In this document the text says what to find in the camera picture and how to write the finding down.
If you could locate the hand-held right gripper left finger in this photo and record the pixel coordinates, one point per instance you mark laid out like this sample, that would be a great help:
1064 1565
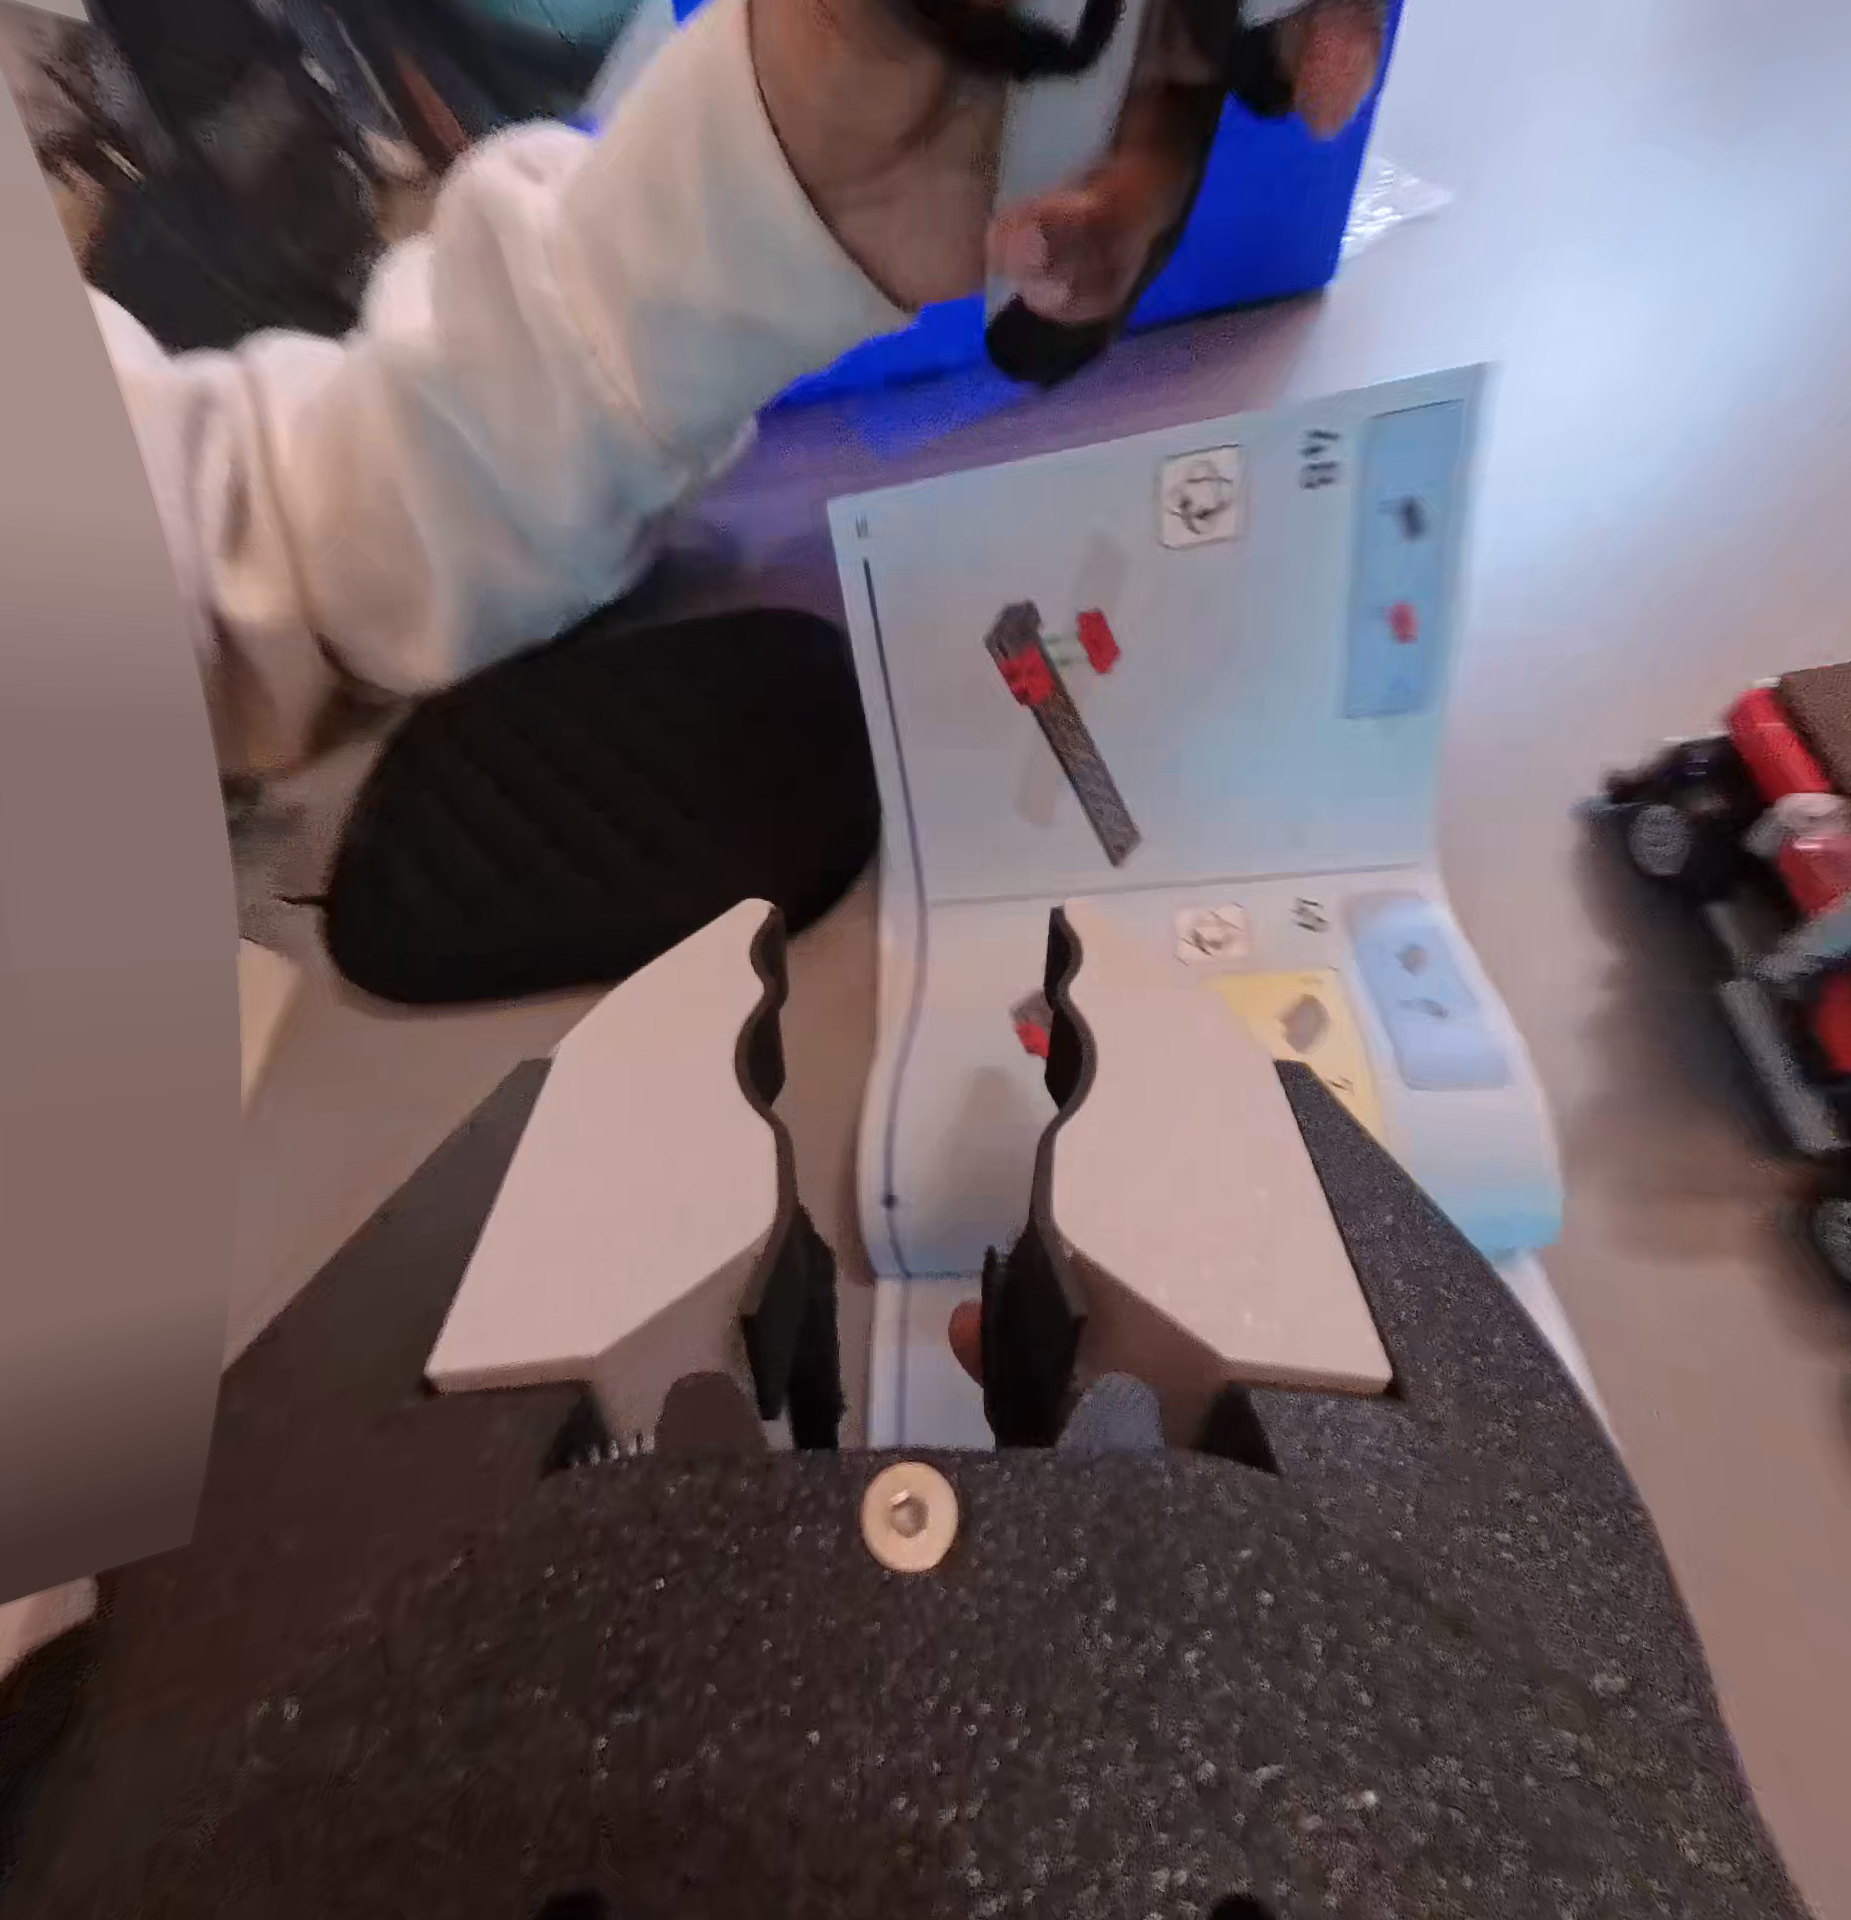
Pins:
623 1201

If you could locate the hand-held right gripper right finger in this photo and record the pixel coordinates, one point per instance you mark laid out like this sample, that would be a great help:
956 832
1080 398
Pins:
1208 1215

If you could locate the large blue plastic bin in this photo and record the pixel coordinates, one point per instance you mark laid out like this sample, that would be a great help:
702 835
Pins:
1271 195

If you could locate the person's left forearm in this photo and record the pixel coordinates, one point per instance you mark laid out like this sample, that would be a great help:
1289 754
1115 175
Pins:
492 376

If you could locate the open lego instruction booklet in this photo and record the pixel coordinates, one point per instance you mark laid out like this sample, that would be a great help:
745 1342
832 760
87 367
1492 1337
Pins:
1240 753

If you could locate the black red lego truck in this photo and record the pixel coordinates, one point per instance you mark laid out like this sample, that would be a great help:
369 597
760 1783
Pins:
1793 901

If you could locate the person's left hand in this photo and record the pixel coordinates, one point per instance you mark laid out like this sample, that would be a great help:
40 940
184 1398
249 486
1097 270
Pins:
893 167

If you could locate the clear plastic bag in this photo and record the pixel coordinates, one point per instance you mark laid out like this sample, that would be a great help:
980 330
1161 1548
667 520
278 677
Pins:
1396 202

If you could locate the black quilted wrist pad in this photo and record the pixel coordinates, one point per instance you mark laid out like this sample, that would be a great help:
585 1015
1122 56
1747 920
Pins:
595 811

